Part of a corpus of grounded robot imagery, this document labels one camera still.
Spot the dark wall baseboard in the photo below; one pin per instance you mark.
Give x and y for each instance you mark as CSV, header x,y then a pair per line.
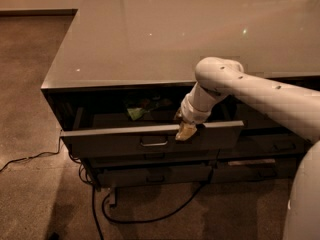
x,y
38,12

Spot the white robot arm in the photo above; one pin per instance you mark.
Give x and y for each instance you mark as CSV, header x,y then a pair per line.
x,y
295,108

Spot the green snack bag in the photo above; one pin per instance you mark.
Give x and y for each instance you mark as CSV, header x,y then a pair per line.
x,y
137,109

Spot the grey cabinet with glossy top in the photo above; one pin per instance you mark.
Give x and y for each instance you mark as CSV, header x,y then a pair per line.
x,y
118,51

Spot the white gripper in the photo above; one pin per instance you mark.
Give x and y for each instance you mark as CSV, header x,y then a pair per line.
x,y
194,114

